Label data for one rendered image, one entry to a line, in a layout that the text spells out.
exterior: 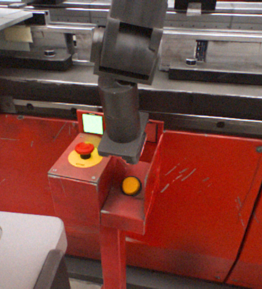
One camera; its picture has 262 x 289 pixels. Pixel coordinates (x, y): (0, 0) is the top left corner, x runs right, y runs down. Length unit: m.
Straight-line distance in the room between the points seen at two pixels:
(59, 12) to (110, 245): 0.77
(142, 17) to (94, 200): 0.36
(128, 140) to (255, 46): 0.43
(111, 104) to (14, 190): 0.69
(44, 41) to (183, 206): 0.60
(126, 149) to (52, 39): 0.47
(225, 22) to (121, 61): 0.69
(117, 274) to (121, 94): 0.58
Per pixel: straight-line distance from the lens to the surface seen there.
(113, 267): 0.85
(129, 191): 0.62
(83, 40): 0.82
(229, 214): 0.90
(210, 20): 1.03
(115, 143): 0.48
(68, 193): 0.61
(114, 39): 0.37
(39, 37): 0.87
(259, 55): 0.80
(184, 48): 0.78
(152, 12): 0.36
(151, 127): 0.63
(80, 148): 0.60
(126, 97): 0.41
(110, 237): 0.75
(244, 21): 1.04
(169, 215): 0.92
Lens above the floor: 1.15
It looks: 35 degrees down
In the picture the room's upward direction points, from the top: straight up
